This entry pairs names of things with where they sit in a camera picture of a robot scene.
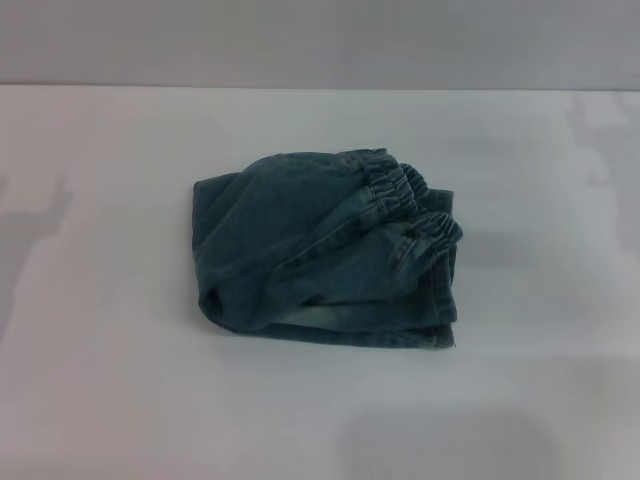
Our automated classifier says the blue denim shorts cartoon print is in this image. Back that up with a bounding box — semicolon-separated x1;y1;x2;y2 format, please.
191;146;465;350

